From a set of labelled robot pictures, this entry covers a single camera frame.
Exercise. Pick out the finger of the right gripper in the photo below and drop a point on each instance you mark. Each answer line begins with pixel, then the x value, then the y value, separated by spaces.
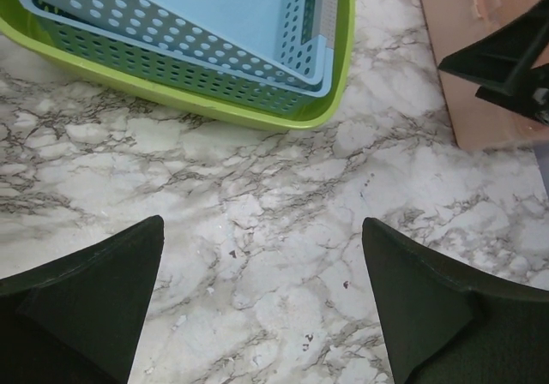
pixel 502 65

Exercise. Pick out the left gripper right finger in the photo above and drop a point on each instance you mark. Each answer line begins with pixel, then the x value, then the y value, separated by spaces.
pixel 446 322

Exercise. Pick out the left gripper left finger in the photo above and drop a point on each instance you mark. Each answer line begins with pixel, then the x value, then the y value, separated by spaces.
pixel 79 318

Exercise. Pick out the pink translucent lidded box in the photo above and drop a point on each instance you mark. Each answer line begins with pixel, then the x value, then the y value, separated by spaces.
pixel 455 24

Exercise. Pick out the large blue perforated basket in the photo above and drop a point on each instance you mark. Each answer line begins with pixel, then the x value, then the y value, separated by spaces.
pixel 282 43

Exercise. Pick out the small blue perforated basket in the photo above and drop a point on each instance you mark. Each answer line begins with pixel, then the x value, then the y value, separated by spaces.
pixel 120 53

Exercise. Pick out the green plastic tray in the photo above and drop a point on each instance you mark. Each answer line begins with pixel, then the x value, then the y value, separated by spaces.
pixel 19 26

